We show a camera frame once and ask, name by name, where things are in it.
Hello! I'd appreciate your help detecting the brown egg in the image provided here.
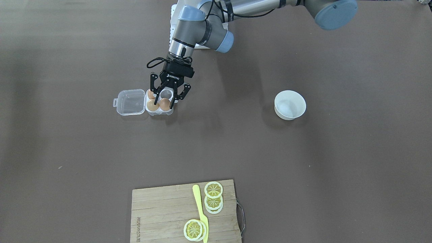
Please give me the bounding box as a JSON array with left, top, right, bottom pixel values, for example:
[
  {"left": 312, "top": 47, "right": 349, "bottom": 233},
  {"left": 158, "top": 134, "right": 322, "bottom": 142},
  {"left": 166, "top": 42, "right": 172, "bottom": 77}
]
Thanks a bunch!
[
  {"left": 146, "top": 89, "right": 155, "bottom": 100},
  {"left": 146, "top": 99, "right": 160, "bottom": 112},
  {"left": 159, "top": 98, "right": 171, "bottom": 112}
]

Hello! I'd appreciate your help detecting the clear plastic egg box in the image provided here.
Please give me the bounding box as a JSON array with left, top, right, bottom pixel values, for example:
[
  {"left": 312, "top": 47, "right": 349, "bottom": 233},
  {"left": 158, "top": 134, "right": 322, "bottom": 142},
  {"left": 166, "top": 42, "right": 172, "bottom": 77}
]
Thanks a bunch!
[{"left": 112, "top": 88, "right": 174, "bottom": 116}]

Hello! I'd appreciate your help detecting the white round bowl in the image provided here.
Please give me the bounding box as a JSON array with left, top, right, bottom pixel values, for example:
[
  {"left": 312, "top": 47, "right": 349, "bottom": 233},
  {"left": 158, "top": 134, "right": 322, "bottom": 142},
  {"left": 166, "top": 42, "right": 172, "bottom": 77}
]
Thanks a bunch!
[{"left": 274, "top": 90, "right": 307, "bottom": 120}]

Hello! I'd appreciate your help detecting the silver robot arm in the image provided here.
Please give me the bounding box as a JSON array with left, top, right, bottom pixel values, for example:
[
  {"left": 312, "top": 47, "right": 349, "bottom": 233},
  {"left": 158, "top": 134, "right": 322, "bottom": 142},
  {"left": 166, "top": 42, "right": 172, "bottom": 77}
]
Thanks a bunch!
[{"left": 150, "top": 0, "right": 358, "bottom": 109}]

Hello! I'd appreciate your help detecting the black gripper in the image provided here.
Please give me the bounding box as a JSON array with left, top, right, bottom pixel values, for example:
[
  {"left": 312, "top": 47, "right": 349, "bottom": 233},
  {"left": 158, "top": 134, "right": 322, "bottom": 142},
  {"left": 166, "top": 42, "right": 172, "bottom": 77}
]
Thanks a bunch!
[{"left": 150, "top": 60, "right": 195, "bottom": 109}]

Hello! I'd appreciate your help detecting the bamboo cutting board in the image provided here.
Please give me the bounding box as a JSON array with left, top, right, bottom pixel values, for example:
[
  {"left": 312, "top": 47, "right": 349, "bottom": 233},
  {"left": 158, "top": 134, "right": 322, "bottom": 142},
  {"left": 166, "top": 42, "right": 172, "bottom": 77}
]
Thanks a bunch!
[{"left": 130, "top": 179, "right": 242, "bottom": 243}]

